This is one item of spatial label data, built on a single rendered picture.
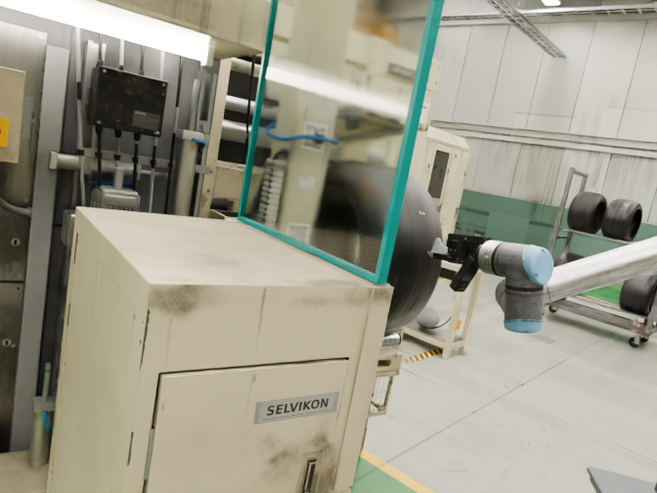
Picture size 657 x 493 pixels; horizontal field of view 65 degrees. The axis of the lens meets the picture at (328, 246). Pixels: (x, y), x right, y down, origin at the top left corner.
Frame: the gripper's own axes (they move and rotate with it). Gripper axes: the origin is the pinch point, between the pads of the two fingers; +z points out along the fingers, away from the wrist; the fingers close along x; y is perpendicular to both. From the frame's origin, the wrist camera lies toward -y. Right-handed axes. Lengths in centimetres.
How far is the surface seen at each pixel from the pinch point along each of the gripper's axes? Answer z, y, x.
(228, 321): -45, -8, 84
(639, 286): 168, -31, -520
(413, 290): 3.5, -11.2, 2.2
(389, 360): 18.4, -37.8, -5.9
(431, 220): 4.5, 10.3, -3.1
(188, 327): -45, -8, 90
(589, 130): 534, 263, -1012
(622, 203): 201, 62, -521
